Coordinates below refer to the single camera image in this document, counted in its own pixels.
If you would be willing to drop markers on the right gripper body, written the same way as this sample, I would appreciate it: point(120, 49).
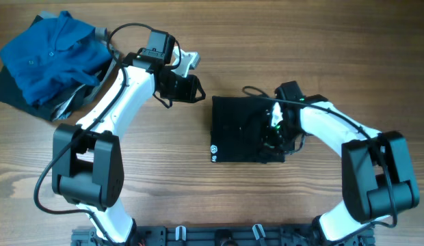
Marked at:
point(279, 136)

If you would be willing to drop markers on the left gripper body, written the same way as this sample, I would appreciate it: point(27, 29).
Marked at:
point(179, 87)

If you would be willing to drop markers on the black t-shirt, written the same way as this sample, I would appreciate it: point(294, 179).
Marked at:
point(238, 130)

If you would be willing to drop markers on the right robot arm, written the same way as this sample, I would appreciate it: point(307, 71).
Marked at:
point(378, 180)

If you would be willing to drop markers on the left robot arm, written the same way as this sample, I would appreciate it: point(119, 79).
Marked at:
point(89, 172)

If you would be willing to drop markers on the grey folded garment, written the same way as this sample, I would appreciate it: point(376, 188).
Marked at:
point(76, 96)

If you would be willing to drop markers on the blue polo shirt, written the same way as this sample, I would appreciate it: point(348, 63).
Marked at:
point(52, 55)

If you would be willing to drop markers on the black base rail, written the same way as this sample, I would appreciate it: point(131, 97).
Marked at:
point(285, 235)

